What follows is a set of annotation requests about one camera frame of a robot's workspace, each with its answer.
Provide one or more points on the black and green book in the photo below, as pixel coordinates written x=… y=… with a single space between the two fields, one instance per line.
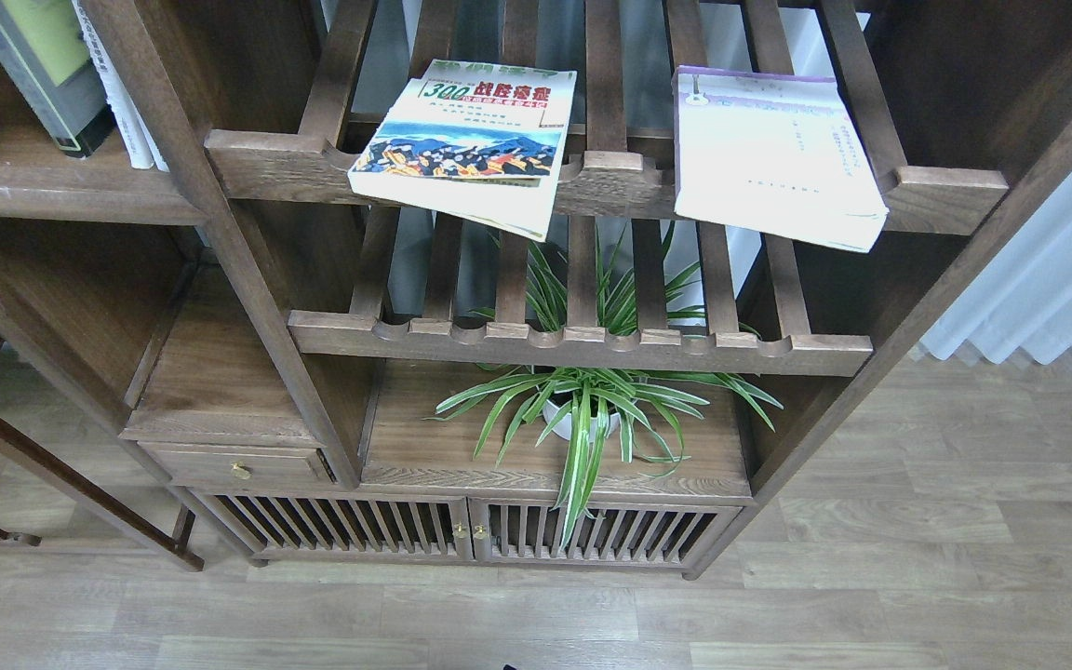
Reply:
x=41 y=48

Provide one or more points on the white plant pot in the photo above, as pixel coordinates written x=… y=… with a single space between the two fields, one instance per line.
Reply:
x=557 y=415

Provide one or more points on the green spider plant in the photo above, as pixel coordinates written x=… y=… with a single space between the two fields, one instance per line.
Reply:
x=595 y=392

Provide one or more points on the dark wooden bookshelf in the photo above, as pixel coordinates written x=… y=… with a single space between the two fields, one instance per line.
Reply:
x=235 y=308

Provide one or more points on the colourful cover paperback book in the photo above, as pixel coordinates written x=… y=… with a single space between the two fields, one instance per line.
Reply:
x=476 y=140

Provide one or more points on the white purple-edged book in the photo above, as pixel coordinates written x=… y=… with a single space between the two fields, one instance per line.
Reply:
x=773 y=153

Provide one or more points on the brass drawer knob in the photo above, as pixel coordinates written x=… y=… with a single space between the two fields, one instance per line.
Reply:
x=240 y=470

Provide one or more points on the white upright book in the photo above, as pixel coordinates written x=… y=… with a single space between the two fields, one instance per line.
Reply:
x=136 y=136

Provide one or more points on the white curtain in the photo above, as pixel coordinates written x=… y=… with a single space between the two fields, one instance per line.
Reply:
x=1022 y=301

